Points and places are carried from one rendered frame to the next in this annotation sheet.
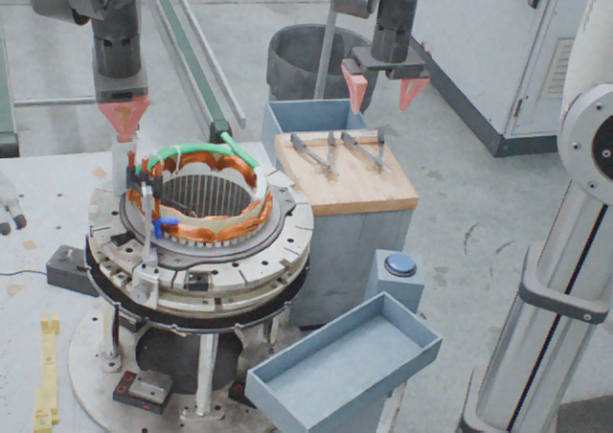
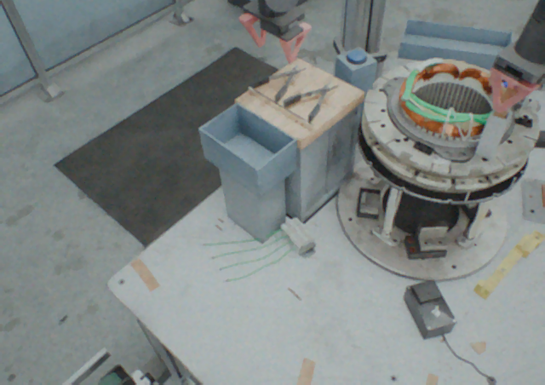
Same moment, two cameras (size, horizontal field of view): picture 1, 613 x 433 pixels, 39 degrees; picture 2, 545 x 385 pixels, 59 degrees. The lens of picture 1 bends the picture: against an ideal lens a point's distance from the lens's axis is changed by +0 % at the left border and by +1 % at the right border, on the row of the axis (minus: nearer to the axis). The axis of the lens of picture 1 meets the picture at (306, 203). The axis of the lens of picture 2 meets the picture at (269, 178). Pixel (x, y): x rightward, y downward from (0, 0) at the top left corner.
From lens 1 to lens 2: 1.68 m
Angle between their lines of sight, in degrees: 75
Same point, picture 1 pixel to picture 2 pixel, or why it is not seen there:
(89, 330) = (464, 262)
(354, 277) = not seen: hidden behind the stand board
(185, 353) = (418, 215)
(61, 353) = (486, 273)
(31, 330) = (492, 305)
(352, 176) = (309, 88)
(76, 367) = (494, 247)
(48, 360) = (502, 270)
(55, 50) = not seen: outside the picture
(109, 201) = (504, 151)
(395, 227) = not seen: hidden behind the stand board
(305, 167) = (325, 110)
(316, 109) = (223, 150)
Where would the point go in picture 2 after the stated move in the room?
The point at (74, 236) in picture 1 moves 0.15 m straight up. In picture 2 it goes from (390, 358) to (403, 324)
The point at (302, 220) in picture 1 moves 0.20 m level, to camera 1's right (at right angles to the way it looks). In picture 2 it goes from (401, 71) to (353, 25)
